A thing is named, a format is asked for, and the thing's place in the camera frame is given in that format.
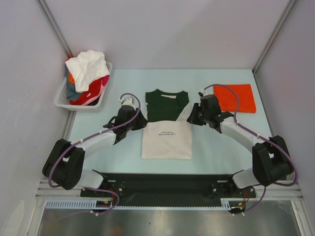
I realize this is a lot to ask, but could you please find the cream and green t shirt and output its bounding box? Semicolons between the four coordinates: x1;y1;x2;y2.
141;89;192;160

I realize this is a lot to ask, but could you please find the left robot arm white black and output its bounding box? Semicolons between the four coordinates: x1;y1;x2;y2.
42;105;148;197

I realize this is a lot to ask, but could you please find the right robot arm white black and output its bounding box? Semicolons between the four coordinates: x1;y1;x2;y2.
187;93;295;197

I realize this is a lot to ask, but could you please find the folded orange t shirt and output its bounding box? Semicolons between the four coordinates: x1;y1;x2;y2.
214;84;256;113

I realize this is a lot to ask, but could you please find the pink garment in basket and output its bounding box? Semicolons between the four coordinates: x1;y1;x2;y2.
100;75;110;92

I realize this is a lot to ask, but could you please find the red t shirt in basket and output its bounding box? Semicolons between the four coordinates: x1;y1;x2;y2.
69;78;103;106

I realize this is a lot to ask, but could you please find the grey blue garment in basket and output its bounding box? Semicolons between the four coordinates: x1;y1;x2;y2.
64;66;82;101

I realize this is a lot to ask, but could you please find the white t shirt in basket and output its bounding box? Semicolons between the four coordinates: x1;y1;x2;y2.
65;50;110;93

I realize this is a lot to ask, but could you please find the orange garment in basket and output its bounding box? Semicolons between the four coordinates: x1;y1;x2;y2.
68;72;75;85

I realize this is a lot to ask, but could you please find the white plastic laundry basket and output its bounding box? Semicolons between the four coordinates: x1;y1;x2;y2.
54;62;113;112

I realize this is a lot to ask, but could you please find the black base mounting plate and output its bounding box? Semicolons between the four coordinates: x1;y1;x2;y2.
80;173;256;207

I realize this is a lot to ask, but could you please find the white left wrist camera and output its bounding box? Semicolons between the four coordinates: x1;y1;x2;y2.
119;97;135;107

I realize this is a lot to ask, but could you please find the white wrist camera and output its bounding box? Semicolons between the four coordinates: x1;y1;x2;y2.
198;90;208;97
119;97;135;107

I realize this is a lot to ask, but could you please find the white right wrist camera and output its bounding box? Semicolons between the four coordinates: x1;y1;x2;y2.
198;90;208;97

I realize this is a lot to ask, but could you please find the white slotted cable duct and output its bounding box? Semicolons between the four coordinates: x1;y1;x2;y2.
45;199;236;210

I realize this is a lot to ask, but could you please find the aluminium frame rail front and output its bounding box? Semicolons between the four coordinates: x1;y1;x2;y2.
35;179;303;201

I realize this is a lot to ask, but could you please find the right aluminium corner post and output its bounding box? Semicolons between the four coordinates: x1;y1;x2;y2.
252;0;298;76

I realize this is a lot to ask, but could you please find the aluminium corner post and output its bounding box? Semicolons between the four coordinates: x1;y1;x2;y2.
252;0;298;76
36;0;73;57

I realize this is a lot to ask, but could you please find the left aluminium corner post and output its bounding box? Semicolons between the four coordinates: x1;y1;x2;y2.
36;0;73;57

